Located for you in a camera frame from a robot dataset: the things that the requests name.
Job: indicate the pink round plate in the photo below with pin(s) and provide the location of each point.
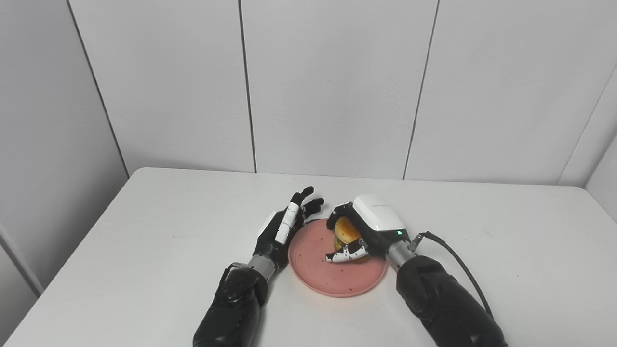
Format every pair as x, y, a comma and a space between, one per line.
337, 270

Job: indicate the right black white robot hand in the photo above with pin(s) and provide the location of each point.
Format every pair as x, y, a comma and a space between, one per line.
376, 226

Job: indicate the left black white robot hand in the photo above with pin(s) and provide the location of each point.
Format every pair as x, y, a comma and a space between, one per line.
284, 226

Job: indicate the toy hamburger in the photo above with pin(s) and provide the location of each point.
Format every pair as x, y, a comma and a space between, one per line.
346, 231

